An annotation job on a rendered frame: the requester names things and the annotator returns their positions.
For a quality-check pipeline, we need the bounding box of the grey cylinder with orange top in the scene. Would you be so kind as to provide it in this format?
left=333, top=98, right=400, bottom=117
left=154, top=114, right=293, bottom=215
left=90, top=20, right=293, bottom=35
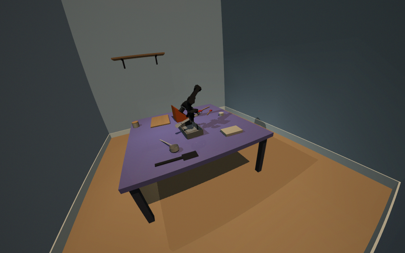
left=132, top=121, right=140, bottom=128

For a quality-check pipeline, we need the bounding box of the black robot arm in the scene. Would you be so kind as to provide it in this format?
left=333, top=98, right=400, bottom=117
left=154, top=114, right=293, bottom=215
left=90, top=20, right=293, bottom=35
left=179, top=85, right=201, bottom=113

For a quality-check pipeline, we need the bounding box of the grey rectangular roasting tin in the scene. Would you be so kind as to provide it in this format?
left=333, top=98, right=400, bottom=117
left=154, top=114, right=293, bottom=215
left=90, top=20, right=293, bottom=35
left=179, top=120, right=204, bottom=139

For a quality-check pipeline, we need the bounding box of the black spatula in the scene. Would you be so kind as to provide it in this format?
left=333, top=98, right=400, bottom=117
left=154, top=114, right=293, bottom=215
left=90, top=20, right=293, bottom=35
left=155, top=151, right=199, bottom=167

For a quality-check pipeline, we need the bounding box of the dark ladle with tan handle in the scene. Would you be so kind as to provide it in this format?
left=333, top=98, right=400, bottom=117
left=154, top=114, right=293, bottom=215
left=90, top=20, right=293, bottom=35
left=160, top=139, right=179, bottom=153

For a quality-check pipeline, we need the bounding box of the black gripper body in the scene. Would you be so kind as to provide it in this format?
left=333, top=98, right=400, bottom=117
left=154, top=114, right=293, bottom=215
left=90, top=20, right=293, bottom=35
left=186, top=106, right=196, bottom=117

